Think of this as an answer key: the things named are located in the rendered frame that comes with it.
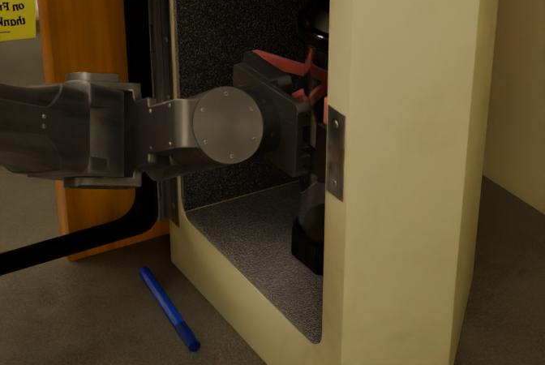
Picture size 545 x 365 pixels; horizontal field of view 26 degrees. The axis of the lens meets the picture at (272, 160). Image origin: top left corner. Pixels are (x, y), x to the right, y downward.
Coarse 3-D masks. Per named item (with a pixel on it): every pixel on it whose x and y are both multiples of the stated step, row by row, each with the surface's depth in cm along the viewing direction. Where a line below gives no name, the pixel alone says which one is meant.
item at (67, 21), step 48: (0, 0) 99; (48, 0) 101; (96, 0) 104; (0, 48) 101; (48, 48) 103; (96, 48) 106; (0, 192) 106; (48, 192) 109; (96, 192) 112; (0, 240) 108
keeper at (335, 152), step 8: (328, 112) 85; (336, 112) 85; (328, 120) 86; (336, 120) 85; (344, 120) 84; (328, 128) 86; (336, 128) 85; (344, 128) 84; (328, 136) 86; (336, 136) 85; (344, 136) 84; (328, 144) 87; (336, 144) 86; (344, 144) 85; (328, 152) 87; (336, 152) 86; (344, 152) 85; (328, 160) 87; (336, 160) 86; (344, 160) 85; (328, 168) 87; (336, 168) 86; (328, 176) 88; (336, 176) 87; (328, 184) 88; (336, 184) 87; (336, 192) 87
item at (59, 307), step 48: (144, 240) 125; (480, 240) 125; (528, 240) 125; (0, 288) 117; (48, 288) 117; (96, 288) 117; (144, 288) 117; (192, 288) 117; (480, 288) 117; (528, 288) 117; (0, 336) 110; (48, 336) 110; (96, 336) 110; (144, 336) 110; (240, 336) 110; (480, 336) 110; (528, 336) 110
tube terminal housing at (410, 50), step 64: (384, 0) 81; (448, 0) 84; (384, 64) 83; (448, 64) 86; (384, 128) 85; (448, 128) 89; (384, 192) 88; (448, 192) 92; (192, 256) 116; (384, 256) 91; (448, 256) 95; (256, 320) 106; (384, 320) 94; (448, 320) 98
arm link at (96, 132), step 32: (0, 96) 77; (32, 96) 80; (64, 96) 83; (96, 96) 87; (0, 128) 77; (32, 128) 80; (64, 128) 83; (96, 128) 88; (0, 160) 82; (32, 160) 82; (64, 160) 83; (96, 160) 86
